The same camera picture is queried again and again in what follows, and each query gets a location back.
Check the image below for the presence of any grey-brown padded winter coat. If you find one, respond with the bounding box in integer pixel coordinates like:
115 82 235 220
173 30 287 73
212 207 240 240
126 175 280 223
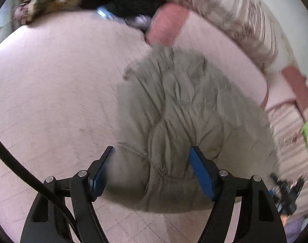
104 47 277 213

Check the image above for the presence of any striped floral pillow right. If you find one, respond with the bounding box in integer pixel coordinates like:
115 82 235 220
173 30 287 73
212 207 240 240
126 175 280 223
267 104 308 220

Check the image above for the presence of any striped floral pillow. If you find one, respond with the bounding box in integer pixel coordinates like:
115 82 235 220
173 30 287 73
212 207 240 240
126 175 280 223
167 0 297 70
267 104 308 220

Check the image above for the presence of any pink corner cushion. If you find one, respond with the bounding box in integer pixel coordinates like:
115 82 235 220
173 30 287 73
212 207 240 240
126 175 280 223
265 65 308 121

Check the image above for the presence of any pink bolster cushion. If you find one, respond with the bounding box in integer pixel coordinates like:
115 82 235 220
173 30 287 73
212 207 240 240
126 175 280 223
146 3 269 107

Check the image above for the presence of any striped floral pillow back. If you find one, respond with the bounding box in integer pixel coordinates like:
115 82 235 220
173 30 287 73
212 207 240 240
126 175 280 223
167 0 297 70

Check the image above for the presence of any black cable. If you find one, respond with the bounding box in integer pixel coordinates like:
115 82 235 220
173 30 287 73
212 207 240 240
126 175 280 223
0 130 80 238

